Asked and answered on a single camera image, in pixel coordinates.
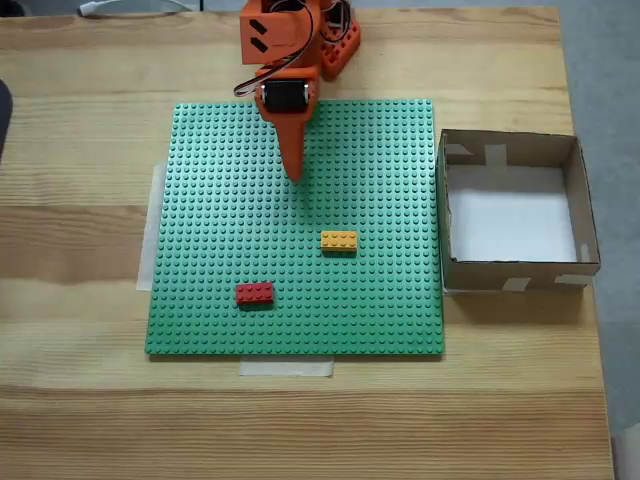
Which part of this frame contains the yellow lego block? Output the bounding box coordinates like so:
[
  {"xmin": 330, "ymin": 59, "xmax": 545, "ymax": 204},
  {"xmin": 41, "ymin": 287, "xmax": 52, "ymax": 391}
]
[{"xmin": 319, "ymin": 230, "xmax": 359, "ymax": 258}]

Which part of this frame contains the green lego baseplate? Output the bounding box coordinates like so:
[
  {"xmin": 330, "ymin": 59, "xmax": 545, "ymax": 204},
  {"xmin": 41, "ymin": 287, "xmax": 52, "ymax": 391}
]
[{"xmin": 144, "ymin": 98, "xmax": 446, "ymax": 360}]

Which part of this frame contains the red lego block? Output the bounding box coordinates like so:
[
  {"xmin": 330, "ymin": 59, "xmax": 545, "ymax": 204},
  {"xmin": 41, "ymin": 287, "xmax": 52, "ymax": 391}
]
[{"xmin": 235, "ymin": 282, "xmax": 276, "ymax": 307}]

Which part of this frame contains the open cardboard box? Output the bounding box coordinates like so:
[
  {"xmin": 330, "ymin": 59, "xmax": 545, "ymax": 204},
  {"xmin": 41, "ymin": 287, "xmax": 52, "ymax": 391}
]
[{"xmin": 435, "ymin": 128, "xmax": 601, "ymax": 297}]

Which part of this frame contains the masking tape strip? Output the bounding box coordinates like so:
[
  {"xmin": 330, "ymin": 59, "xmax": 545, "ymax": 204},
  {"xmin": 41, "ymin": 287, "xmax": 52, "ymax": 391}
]
[
  {"xmin": 238, "ymin": 358, "xmax": 335, "ymax": 379},
  {"xmin": 135, "ymin": 160, "xmax": 169, "ymax": 293}
]

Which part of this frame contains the white paper sheet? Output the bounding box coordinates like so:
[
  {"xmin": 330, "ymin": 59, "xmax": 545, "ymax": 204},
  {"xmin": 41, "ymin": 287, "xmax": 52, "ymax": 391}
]
[{"xmin": 446, "ymin": 166, "xmax": 580, "ymax": 264}]

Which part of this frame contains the black rounded object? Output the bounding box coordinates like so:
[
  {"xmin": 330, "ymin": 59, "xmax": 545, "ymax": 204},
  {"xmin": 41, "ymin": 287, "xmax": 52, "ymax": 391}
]
[{"xmin": 0, "ymin": 78, "xmax": 14, "ymax": 164}]

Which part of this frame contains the gripper servo cable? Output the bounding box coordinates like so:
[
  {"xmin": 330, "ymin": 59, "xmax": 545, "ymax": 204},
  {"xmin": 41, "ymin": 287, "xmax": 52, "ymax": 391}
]
[{"xmin": 232, "ymin": 0, "xmax": 321, "ymax": 100}]

